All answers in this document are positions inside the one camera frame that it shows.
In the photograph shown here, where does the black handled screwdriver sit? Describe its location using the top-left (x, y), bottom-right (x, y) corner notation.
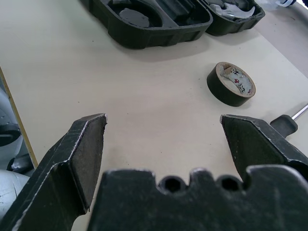
top-left (269, 103), bottom-right (308, 139)

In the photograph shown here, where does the silver robot body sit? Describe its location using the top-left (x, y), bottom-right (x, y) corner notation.
top-left (0, 69), bottom-right (37, 217)

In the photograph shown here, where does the steel claw hammer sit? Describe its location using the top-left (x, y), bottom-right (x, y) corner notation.
top-left (216, 1), bottom-right (257, 22)

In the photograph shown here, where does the black tool case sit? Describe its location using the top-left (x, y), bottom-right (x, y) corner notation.
top-left (79, 0), bottom-right (266, 50)

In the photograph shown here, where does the black tape roll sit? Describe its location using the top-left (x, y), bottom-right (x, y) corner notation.
top-left (206, 62), bottom-right (257, 108)

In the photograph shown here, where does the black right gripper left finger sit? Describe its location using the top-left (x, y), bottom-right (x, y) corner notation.
top-left (0, 113), bottom-right (109, 231)

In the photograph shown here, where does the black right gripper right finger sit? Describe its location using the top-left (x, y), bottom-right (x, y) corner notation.
top-left (220, 114), bottom-right (308, 181)

